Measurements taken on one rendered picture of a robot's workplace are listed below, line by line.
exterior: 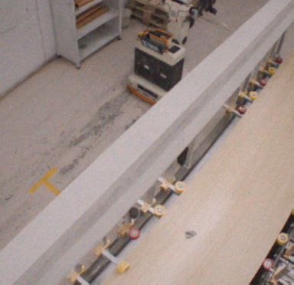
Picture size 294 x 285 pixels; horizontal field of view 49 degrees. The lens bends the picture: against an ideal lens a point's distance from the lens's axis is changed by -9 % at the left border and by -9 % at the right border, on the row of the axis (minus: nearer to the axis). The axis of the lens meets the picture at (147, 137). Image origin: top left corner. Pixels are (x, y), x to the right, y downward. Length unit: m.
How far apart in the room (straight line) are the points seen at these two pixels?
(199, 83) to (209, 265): 1.60
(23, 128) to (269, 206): 2.90
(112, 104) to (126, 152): 3.48
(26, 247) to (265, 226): 2.07
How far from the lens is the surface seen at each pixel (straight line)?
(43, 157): 3.88
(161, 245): 2.35
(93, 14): 4.81
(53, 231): 0.71
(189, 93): 0.93
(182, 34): 3.99
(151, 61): 3.90
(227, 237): 2.45
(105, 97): 4.35
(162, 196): 2.74
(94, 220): 0.80
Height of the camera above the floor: 3.10
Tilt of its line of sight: 52 degrees down
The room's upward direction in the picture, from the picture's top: 4 degrees clockwise
